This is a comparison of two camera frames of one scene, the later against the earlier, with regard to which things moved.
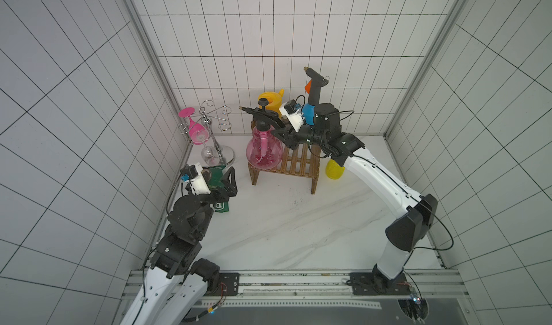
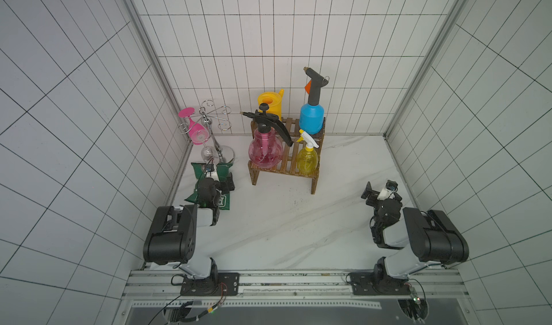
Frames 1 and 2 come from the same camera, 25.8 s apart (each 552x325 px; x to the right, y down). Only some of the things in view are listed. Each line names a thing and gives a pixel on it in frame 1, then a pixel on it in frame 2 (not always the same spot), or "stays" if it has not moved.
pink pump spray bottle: [264, 149] stays
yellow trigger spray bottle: [333, 170] to [307, 159]
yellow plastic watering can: [274, 101] stays
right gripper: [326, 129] to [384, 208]
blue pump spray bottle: [313, 86] stays
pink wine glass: [199, 134] stays
